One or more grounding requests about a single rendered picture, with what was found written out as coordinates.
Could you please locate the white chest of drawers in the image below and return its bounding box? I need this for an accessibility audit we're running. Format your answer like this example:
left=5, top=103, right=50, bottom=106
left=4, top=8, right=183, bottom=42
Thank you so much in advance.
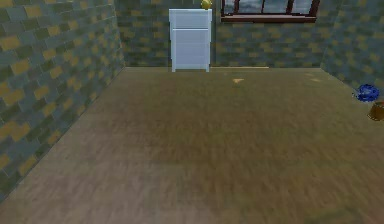
left=168, top=8, right=213, bottom=73

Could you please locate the brown wooden furniture piece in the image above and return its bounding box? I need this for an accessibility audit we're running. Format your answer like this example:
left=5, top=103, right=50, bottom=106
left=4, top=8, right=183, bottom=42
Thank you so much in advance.
left=367, top=101, right=384, bottom=122

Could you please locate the blue crumpled cloth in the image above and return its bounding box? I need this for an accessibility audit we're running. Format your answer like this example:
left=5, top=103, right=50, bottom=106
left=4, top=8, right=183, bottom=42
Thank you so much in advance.
left=354, top=83, right=381, bottom=103

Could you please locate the dark red framed window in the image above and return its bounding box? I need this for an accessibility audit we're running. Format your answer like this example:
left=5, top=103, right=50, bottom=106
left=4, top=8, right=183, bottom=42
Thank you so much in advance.
left=220, top=0, right=321, bottom=24

